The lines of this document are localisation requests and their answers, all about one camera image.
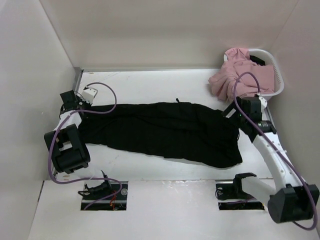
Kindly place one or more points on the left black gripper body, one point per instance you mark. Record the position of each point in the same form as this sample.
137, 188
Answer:
82, 103

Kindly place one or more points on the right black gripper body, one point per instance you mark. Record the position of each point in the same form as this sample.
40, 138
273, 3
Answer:
237, 115

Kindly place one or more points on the black trousers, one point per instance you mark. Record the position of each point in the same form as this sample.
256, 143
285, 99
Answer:
172, 130

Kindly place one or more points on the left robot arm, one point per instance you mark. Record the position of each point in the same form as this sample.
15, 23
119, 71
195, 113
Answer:
70, 154

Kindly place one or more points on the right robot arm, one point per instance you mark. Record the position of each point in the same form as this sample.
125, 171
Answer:
291, 199

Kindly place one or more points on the pink trousers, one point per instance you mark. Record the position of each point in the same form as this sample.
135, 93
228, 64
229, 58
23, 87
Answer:
241, 76

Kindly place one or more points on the black garment in basket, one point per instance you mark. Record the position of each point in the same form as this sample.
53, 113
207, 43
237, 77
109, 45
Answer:
257, 60

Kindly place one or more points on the white laundry basket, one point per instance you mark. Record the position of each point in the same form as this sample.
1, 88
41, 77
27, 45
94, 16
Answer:
270, 60

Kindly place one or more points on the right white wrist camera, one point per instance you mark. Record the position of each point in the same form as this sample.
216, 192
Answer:
263, 102

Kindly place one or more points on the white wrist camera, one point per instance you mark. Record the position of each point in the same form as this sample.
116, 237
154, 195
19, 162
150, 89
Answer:
89, 94
263, 102

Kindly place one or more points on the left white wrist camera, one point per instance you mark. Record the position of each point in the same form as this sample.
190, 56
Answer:
89, 94

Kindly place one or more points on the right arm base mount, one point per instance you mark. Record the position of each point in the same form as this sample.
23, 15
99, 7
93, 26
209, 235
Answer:
231, 199

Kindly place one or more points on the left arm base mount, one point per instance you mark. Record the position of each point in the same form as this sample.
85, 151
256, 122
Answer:
104, 199

